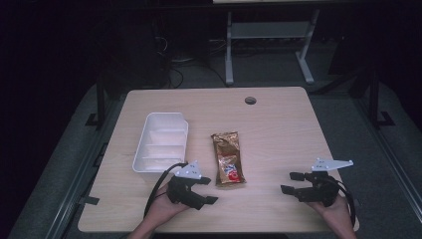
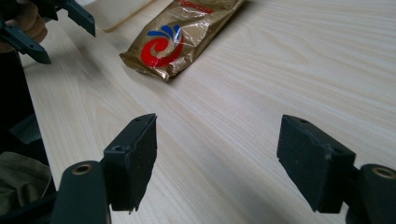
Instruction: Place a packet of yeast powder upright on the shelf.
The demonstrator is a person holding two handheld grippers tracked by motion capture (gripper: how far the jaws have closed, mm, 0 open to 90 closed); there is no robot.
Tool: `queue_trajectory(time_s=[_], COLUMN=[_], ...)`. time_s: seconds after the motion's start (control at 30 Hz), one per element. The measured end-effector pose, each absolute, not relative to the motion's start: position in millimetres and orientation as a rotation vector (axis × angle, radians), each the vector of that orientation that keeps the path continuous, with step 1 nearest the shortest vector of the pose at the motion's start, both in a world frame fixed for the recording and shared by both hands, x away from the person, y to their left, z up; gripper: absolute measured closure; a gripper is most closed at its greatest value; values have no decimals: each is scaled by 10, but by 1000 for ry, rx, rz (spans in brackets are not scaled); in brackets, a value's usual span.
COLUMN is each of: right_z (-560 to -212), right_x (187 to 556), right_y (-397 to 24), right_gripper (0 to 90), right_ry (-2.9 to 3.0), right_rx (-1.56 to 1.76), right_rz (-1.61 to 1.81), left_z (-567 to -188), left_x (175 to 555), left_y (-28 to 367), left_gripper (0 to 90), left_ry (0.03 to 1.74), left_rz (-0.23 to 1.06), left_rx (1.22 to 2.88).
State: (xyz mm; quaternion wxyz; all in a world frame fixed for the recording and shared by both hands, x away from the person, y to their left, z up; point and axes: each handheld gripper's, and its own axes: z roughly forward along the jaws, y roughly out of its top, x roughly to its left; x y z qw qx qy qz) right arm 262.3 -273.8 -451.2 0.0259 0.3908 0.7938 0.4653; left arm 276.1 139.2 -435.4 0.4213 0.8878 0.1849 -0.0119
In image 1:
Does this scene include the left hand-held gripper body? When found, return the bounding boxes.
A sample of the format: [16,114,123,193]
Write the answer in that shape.
[166,160,204,210]

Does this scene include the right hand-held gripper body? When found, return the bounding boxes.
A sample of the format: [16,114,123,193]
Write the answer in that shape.
[297,157,354,208]

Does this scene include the person's left hand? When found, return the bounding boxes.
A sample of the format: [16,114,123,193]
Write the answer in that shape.
[144,183,191,231]

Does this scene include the person's right hand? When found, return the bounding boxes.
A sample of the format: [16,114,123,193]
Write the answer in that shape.
[307,196,354,231]

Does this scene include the brown foil snack packet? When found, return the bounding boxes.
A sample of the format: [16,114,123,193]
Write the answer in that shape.
[210,130,247,187]

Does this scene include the white plastic compartment bin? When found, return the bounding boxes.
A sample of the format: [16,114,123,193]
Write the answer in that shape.
[131,112,189,174]

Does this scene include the black table edge clip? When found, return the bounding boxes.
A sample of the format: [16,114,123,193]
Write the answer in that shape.
[79,195,101,206]

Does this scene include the black metal stand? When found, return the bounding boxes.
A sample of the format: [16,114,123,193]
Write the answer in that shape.
[364,68,396,131]

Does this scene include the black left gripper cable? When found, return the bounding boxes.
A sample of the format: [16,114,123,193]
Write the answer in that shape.
[143,161,189,219]

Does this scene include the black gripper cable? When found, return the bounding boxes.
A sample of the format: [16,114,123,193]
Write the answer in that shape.
[143,161,189,219]
[326,177,357,227]

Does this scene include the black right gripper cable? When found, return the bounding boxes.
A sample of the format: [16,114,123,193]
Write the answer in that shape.
[326,177,357,227]

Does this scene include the floor cables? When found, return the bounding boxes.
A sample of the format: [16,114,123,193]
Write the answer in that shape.
[153,35,230,90]

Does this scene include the white metal desk frame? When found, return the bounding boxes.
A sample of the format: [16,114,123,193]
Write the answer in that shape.
[224,9,321,87]

